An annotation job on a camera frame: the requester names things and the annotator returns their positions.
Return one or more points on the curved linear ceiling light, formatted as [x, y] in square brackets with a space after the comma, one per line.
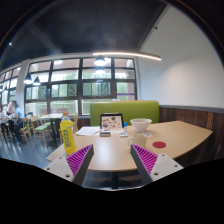
[133, 54]

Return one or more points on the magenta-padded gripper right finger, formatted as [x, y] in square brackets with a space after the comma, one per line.
[148, 161]

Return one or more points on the flat round red coaster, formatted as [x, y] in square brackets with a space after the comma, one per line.
[159, 145]

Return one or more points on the clear plastic wrapper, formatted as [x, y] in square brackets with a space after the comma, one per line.
[148, 133]

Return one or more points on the black-framed standing picture sign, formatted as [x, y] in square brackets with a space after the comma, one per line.
[111, 122]

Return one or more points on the white ceramic mug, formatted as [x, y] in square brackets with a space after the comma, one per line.
[138, 140]

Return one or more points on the small dark box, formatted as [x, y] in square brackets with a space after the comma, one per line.
[105, 133]

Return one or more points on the green upholstered bench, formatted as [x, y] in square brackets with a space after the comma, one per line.
[133, 110]

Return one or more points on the white ceramic bowl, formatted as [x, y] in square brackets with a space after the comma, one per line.
[140, 124]

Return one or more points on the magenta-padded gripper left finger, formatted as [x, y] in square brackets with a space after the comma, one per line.
[75, 161]

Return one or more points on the wooden chairs green seats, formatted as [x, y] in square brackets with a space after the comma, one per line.
[41, 127]

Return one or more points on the yellow drink bottle orange cap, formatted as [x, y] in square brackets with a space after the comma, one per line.
[68, 136]

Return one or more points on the small blue-capped bottle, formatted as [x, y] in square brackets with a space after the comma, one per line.
[125, 126]

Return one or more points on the small white handheld device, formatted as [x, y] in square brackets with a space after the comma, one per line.
[123, 134]

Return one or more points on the wooden dining table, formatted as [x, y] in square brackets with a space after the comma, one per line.
[51, 116]

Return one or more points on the person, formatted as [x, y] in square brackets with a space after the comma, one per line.
[18, 115]
[2, 115]

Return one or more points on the black-framed window wall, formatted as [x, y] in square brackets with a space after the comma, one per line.
[66, 88]

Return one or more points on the white paper sheets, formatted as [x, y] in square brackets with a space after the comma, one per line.
[87, 130]

